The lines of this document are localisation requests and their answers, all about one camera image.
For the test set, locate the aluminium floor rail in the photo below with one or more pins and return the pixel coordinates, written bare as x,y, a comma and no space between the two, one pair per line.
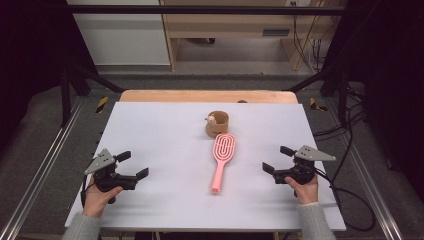
36,173
370,180

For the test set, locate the white board sheet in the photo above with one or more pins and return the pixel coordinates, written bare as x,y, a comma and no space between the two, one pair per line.
166,166

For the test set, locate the yellow black tape marker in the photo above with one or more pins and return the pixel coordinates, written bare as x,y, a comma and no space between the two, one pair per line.
102,104
315,105

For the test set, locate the black frame stand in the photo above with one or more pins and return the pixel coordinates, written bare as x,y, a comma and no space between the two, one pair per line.
66,96
341,96

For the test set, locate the pink hairbrush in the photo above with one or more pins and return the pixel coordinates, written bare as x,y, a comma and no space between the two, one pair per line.
219,173

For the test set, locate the person's left hand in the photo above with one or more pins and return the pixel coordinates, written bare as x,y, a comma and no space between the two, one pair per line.
96,201

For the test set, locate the wooden table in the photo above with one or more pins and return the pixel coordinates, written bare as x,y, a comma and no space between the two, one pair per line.
186,96

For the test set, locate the brown round wooden holder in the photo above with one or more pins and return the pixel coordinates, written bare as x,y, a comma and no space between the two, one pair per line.
218,128

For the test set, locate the black horizontal frame bar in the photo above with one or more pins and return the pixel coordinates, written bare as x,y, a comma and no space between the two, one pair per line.
200,10

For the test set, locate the white cabinet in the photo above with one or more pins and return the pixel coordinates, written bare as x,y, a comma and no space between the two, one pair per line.
123,40

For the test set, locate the black curtain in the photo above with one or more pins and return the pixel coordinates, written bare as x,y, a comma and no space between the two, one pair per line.
30,60
390,83

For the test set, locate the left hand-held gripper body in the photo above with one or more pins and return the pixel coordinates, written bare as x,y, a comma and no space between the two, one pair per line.
106,178

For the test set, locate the person's right hand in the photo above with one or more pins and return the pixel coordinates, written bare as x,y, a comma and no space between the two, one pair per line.
306,193

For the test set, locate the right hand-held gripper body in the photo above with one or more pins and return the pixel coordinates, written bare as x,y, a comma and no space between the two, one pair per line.
301,171

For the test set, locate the light wooden desk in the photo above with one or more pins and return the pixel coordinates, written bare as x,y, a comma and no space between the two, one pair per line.
226,25

